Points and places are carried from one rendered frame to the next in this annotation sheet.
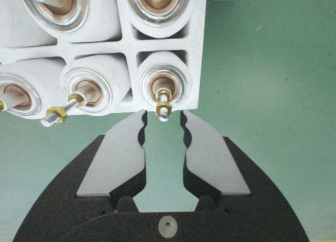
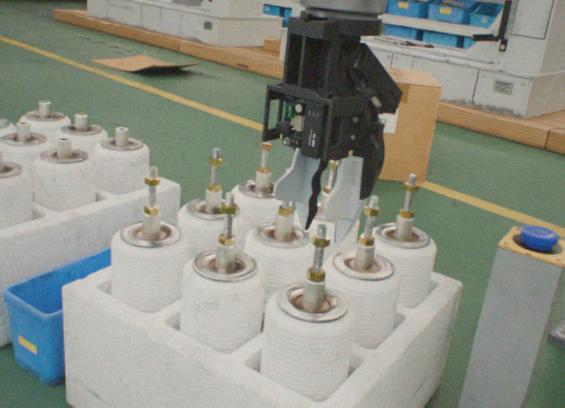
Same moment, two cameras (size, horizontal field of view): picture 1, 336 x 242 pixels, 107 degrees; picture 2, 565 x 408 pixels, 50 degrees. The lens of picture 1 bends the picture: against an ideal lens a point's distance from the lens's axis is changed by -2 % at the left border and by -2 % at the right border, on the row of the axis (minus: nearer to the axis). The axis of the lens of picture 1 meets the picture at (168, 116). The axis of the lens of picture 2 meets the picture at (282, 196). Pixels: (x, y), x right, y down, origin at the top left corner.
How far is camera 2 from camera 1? 62 cm
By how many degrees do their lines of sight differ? 96
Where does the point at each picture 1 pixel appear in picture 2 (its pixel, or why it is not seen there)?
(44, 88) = (182, 248)
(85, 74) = (244, 257)
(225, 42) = not seen: outside the picture
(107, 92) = (246, 273)
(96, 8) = (303, 251)
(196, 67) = (366, 378)
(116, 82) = (261, 281)
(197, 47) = (381, 362)
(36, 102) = (162, 242)
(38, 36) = not seen: hidden behind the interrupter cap
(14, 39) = (208, 235)
